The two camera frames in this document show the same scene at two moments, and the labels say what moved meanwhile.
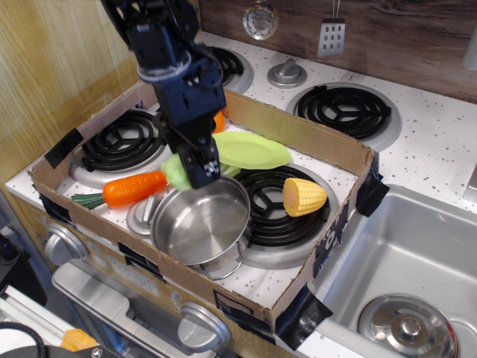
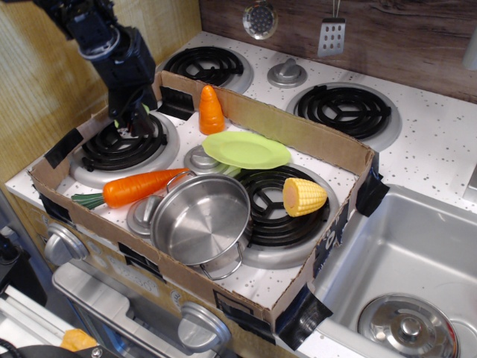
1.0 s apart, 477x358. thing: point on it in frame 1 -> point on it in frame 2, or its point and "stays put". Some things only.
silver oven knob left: (62, 246) stays put
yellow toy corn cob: (301, 197) stays put
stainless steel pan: (203, 227) stays put
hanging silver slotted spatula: (331, 39) stays put
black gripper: (188, 101) -> (129, 73)
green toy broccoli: (175, 172) -> (145, 108)
